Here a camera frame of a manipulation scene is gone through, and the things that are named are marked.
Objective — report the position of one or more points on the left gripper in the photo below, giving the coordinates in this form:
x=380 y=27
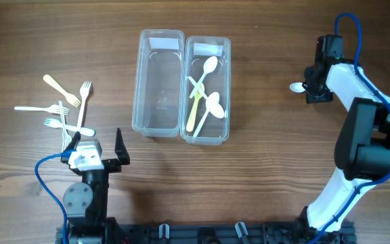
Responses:
x=110 y=164

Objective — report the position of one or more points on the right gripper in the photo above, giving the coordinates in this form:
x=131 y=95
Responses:
x=315 y=89

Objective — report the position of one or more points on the clear plastic fork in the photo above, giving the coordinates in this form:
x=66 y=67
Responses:
x=66 y=138

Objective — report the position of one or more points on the white spoon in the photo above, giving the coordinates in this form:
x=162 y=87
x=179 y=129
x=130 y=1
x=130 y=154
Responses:
x=297 y=87
x=219 y=112
x=208 y=67

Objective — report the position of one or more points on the white fork pointing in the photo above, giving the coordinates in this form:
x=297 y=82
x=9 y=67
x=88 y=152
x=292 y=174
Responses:
x=54 y=109

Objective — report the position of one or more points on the white fork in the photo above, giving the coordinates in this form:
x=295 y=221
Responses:
x=84 y=92

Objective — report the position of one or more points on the yellow plastic spoon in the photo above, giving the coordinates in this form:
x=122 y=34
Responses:
x=192 y=116

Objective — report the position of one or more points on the white spoon vertical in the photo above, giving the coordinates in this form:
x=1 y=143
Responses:
x=211 y=103

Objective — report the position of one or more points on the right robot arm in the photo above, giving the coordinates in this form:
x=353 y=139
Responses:
x=362 y=150

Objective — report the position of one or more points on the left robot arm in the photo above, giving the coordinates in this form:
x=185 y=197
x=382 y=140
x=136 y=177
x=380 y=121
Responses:
x=86 y=202

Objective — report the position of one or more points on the left clear plastic container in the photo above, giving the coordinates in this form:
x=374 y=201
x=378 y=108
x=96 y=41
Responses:
x=157 y=83

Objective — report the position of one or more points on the clear plastic container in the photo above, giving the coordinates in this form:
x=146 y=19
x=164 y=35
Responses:
x=157 y=83
x=214 y=131

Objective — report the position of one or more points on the right clear plastic container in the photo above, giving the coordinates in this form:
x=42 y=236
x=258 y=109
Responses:
x=214 y=131

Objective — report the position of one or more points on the yellow plastic fork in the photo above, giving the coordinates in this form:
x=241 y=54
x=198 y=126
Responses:
x=70 y=98

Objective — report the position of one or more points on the light blue plastic fork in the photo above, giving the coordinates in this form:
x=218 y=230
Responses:
x=56 y=124

